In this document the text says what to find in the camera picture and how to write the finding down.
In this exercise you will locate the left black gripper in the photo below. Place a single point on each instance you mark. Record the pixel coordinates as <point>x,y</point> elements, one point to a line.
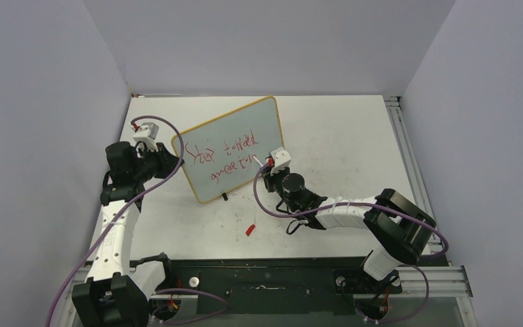
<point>168,163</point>

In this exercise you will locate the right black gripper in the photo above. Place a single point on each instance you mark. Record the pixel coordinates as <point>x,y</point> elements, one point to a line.
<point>270,178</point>

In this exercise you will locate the red white marker pen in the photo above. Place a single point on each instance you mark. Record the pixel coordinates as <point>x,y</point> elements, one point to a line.
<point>261,162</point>

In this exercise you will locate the red marker cap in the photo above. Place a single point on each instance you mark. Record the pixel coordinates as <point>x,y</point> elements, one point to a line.
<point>250,229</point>

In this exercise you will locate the yellow framed whiteboard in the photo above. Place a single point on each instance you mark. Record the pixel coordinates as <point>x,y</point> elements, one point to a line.
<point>220,155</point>

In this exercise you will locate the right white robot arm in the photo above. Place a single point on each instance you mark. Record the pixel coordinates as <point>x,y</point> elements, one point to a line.
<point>401,228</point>

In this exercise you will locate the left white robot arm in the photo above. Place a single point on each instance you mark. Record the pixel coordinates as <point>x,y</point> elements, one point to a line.
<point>110,296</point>

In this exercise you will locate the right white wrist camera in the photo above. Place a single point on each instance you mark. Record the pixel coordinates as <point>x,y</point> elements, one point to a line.
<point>280,160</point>

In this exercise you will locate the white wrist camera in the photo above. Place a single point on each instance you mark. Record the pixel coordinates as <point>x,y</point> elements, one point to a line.
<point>146,134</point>
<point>280,160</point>

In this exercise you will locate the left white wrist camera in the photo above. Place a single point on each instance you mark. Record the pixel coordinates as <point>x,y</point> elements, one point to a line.
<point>146,134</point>

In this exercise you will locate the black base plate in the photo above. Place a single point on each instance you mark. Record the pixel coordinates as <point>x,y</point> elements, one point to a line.
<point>271,302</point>

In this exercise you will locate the aluminium side rail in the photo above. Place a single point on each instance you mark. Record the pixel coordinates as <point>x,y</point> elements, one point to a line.
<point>392,104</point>

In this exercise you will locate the aluminium frame rail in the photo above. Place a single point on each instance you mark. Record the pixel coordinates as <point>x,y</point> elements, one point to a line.
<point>322,280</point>

